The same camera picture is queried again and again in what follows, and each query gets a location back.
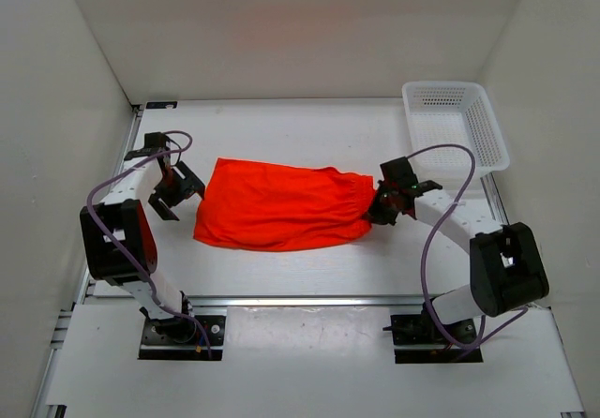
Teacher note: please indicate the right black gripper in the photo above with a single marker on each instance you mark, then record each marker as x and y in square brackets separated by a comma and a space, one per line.
[376, 215]

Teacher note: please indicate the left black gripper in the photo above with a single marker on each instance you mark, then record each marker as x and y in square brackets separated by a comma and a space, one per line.
[189, 179]

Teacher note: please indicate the orange shorts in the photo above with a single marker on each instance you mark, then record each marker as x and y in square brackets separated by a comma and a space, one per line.
[267, 207]

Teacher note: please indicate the white plastic basket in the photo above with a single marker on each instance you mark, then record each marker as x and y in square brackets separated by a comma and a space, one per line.
[442, 112]

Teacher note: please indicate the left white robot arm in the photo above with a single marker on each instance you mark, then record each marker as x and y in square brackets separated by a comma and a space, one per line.
[119, 245]

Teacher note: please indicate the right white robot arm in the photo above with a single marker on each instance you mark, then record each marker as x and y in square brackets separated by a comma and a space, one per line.
[458, 223]

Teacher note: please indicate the black corner label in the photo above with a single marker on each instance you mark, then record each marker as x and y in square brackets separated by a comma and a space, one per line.
[161, 105]

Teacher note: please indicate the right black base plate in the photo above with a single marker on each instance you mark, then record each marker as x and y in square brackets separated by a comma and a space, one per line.
[416, 340]

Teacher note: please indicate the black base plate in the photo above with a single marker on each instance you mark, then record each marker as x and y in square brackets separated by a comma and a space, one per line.
[184, 342]
[416, 340]

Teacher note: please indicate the aluminium front rail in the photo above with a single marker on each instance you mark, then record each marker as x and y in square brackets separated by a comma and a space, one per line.
[307, 300]

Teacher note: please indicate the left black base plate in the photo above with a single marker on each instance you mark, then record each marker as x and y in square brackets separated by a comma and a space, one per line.
[184, 342]

